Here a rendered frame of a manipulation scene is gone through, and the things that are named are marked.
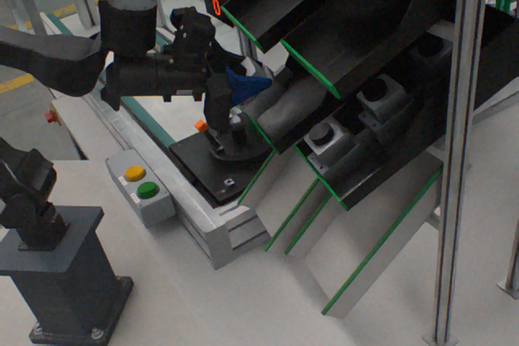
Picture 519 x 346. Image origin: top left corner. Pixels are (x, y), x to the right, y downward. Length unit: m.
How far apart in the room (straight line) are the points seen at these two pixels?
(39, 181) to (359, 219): 0.47
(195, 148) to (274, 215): 0.33
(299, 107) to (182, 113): 0.66
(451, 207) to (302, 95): 0.27
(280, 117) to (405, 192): 0.21
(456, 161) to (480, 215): 0.49
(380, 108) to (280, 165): 0.32
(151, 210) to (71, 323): 0.26
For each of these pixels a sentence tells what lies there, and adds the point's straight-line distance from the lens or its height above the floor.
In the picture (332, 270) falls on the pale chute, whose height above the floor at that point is 1.01.
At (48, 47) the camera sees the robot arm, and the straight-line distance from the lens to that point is 0.75.
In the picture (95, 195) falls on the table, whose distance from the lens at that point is 1.36.
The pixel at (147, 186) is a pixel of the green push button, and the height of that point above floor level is 0.97.
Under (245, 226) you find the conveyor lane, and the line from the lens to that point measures 1.07.
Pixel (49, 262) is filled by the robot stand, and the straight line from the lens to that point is 0.94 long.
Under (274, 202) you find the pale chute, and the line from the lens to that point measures 0.96.
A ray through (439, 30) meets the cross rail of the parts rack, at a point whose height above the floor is 1.39.
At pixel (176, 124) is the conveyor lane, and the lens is 1.41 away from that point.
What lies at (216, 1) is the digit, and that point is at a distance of 1.25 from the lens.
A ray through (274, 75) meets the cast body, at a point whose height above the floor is 1.28.
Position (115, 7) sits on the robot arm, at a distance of 0.69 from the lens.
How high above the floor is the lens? 1.67
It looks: 37 degrees down
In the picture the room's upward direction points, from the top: 10 degrees counter-clockwise
